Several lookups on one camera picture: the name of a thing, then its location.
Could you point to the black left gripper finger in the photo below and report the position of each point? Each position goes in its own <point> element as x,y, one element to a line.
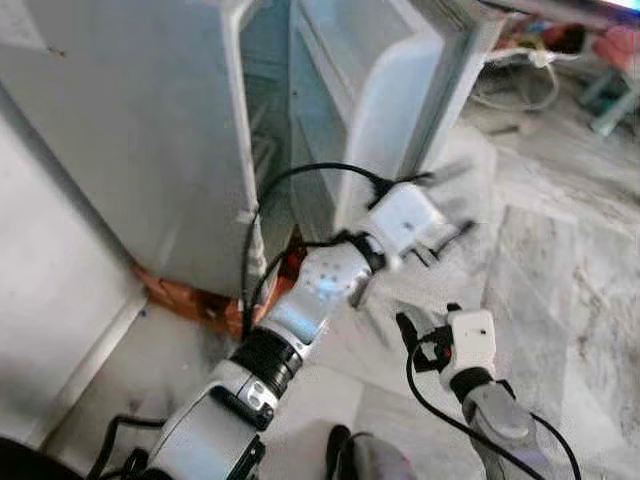
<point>457,238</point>

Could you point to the white fridge door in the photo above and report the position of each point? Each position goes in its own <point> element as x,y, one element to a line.
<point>400,90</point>

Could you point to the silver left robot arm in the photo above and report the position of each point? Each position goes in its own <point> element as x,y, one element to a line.
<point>320,290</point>

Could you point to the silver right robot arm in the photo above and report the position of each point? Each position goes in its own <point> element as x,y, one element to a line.
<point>505,420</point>

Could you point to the white single-door fridge body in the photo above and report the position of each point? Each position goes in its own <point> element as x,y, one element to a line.
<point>130,130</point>

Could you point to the dark robot foot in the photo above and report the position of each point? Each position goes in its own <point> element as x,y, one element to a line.
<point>365,458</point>

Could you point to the teal stool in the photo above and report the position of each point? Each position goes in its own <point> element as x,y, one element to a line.
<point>615,100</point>

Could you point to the pink cloth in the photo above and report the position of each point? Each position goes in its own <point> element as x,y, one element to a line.
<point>618,48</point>

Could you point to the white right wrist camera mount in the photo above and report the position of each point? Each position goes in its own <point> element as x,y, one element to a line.
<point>472,340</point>

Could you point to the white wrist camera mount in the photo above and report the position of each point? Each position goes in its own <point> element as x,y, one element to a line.
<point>472,340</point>
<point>405,218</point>

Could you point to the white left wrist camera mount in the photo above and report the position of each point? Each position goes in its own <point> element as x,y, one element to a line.
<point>405,218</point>

